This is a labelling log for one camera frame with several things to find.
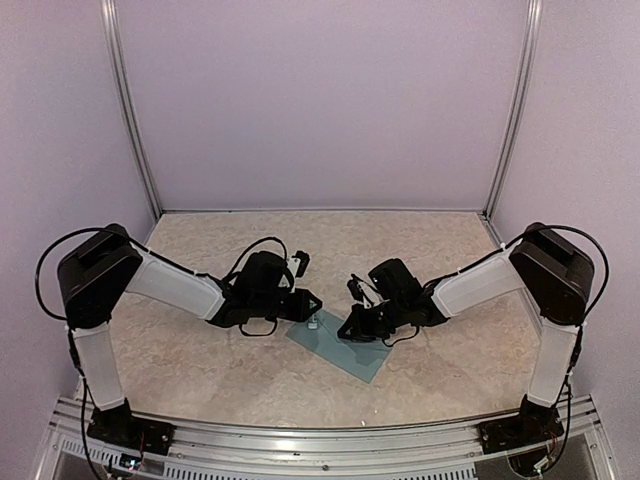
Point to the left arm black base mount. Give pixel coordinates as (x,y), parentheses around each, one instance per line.
(119,426)

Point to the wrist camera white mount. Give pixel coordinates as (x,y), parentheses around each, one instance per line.
(296,266)
(363,293)

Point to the small green white glue stick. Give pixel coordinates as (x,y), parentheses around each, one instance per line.
(313,322)

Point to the right aluminium frame post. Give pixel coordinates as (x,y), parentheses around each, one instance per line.
(517,107)

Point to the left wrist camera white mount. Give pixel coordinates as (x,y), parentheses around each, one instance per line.
(296,266)

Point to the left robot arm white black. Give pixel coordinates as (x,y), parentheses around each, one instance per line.
(110,264)

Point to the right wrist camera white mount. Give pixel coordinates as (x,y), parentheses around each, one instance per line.
(363,293)

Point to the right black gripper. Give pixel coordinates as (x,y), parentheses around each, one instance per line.
(360,330)

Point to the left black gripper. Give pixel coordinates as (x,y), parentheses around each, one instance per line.
(303,311)

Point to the front aluminium rail base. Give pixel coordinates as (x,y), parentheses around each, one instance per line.
(211,450)

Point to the teal paper envelope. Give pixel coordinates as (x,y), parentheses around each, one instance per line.
(360,360)

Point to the aluminium frame post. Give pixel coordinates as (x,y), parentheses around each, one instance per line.
(517,107)
(115,49)

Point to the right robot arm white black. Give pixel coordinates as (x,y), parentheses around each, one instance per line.
(556,273)

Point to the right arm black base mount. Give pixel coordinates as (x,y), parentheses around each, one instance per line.
(515,432)

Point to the left aluminium frame post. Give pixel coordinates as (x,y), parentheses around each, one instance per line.
(115,49)

